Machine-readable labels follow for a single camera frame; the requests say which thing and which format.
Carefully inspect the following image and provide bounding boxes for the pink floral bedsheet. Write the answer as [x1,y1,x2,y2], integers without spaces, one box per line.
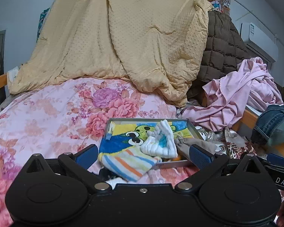
[0,77,204,227]

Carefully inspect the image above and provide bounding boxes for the white fluffy cloth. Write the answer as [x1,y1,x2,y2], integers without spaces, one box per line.
[106,177,128,189]

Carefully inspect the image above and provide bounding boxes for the white baby socks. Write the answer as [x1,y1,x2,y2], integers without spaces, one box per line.
[140,119,178,159]

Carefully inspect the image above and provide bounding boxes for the colourful cartoon towel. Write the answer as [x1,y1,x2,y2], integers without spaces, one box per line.
[98,120,193,183]

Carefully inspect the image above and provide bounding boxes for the red gold brocade cloth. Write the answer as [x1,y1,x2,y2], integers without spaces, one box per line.
[196,126,256,159]

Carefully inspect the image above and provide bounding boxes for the pink crumpled cloth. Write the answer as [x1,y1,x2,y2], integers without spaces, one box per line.
[181,57,284,132]

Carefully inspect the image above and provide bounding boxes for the brown quilted blanket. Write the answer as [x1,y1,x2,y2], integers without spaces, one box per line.
[187,11,250,99]

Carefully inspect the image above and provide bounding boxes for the taupe drawstring pouch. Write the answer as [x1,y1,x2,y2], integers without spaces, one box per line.
[174,137,218,161]

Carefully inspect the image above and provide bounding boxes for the white air conditioner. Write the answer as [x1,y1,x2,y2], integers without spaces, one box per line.
[240,23,279,63]

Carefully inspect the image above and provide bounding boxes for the blue denim jeans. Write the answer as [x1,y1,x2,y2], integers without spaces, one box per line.
[251,104,284,147]

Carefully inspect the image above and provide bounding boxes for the yellow quilted comforter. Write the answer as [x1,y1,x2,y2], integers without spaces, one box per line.
[7,0,212,107]

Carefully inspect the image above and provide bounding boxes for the grey shallow box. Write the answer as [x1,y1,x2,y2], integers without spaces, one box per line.
[99,118,203,170]

